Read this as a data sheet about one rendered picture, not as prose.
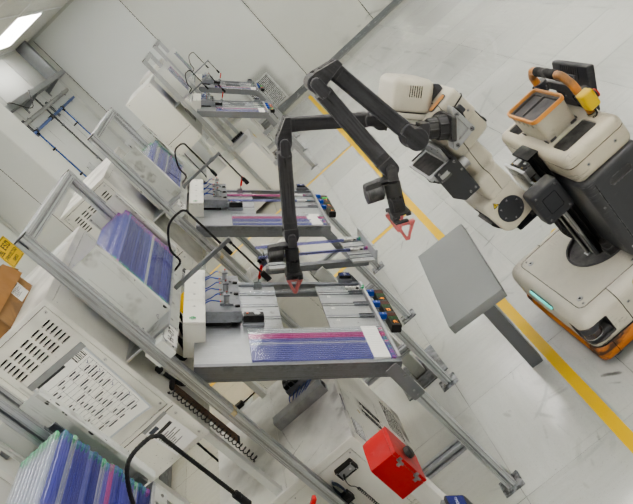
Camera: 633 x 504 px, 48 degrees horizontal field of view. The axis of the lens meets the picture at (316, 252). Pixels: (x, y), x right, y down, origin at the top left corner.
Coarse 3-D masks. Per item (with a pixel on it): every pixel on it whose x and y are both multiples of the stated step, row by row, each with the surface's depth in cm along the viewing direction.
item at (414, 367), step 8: (312, 272) 329; (320, 272) 326; (328, 272) 327; (320, 280) 328; (328, 280) 328; (336, 280) 329; (392, 336) 345; (400, 344) 348; (432, 352) 361; (408, 360) 351; (416, 360) 353; (440, 360) 352; (408, 368) 352; (416, 368) 353; (424, 368) 355; (416, 376) 355; (424, 376) 352; (432, 376) 348; (424, 384) 348
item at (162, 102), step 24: (168, 72) 688; (192, 72) 722; (144, 96) 682; (168, 96) 712; (192, 96) 757; (144, 120) 690; (168, 120) 694; (192, 120) 726; (216, 120) 771; (168, 144) 702; (192, 144) 705; (240, 144) 746; (192, 168) 715; (216, 168) 745; (240, 168) 722; (264, 168) 725; (312, 168) 727
